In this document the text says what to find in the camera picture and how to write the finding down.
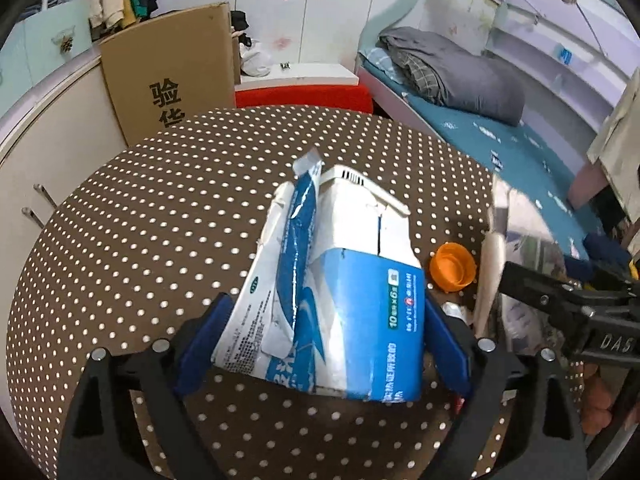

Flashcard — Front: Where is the brown cardboard box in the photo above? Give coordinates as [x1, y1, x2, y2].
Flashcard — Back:
[98, 2, 237, 147]

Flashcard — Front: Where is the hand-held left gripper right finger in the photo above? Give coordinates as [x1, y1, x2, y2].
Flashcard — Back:
[424, 294, 590, 480]

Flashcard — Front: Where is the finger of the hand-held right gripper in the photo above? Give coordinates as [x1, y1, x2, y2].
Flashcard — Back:
[564, 253, 640, 295]
[500, 260, 593, 322]

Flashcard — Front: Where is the clear plastic bag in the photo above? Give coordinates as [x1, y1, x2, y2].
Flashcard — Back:
[472, 174, 570, 352]

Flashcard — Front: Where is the white wall shelf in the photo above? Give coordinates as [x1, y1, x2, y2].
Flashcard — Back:
[486, 0, 632, 112]

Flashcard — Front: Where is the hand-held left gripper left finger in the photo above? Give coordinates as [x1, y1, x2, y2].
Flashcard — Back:
[56, 294, 235, 480]

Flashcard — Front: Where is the person's right hand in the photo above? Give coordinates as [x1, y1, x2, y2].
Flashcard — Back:
[580, 362, 622, 438]

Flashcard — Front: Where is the white cabinet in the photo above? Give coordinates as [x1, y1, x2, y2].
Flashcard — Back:
[0, 51, 130, 411]

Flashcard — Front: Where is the blue white medicine box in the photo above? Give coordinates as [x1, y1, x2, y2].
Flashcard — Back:
[210, 145, 427, 404]

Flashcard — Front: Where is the orange bottle cap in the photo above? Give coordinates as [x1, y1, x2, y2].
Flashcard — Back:
[428, 242, 477, 292]

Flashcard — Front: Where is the grey quilt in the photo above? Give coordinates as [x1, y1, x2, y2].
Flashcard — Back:
[378, 26, 526, 128]

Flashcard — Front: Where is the pink hanging garment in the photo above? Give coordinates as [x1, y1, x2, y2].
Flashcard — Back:
[567, 162, 609, 212]

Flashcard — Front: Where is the beige hanging garment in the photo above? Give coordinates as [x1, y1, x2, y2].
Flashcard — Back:
[586, 67, 640, 212]

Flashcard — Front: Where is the red stool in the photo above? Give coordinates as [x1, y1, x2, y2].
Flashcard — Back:
[235, 84, 374, 112]

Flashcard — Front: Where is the mint green drawer unit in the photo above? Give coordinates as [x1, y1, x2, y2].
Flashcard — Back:
[0, 0, 94, 122]

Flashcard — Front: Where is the navy blue cloth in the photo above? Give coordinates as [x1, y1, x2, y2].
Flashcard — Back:
[582, 232, 632, 263]

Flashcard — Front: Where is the bed with blue sheet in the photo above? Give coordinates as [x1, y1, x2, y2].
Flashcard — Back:
[357, 44, 632, 272]

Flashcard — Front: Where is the white crumpled plastic bag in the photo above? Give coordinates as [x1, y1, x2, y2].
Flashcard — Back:
[239, 40, 274, 79]

